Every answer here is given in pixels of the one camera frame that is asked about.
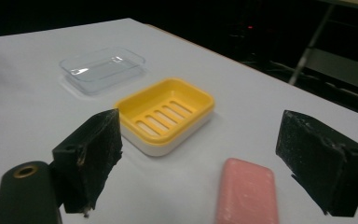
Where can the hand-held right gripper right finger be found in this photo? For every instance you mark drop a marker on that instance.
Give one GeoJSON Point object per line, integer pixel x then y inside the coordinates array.
{"type": "Point", "coordinates": [320, 155]}

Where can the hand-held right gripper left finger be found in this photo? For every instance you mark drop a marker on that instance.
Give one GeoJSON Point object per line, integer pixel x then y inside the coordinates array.
{"type": "Point", "coordinates": [88, 149]}

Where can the clear plastic soap dish lid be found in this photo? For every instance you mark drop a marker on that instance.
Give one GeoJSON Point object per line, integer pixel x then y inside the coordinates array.
{"type": "Point", "coordinates": [101, 69]}

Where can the pink soap bar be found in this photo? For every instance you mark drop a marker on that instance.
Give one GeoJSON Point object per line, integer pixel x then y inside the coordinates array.
{"type": "Point", "coordinates": [247, 193]}

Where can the yellow and white soap dish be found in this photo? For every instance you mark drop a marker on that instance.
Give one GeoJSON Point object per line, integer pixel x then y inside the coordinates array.
{"type": "Point", "coordinates": [165, 115]}

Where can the metal stand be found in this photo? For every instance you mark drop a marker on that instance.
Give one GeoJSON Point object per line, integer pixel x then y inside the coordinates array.
{"type": "Point", "coordinates": [310, 43]}

